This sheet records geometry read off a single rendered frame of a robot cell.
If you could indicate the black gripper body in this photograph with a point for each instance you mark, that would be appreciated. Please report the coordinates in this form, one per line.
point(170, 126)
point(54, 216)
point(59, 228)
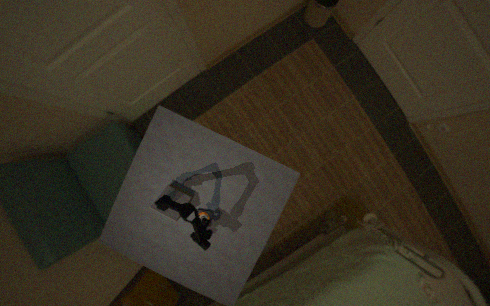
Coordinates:
point(205, 223)

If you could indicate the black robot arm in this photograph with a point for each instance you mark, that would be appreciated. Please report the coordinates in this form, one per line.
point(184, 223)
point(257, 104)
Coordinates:
point(184, 210)

